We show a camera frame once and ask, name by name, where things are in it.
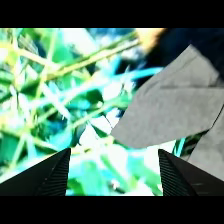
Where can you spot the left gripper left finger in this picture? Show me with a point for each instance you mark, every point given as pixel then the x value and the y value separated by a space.
pixel 46 178

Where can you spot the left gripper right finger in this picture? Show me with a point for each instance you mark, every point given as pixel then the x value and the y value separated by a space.
pixel 186 180

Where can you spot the grey shirt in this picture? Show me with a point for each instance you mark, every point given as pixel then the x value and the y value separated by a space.
pixel 173 103

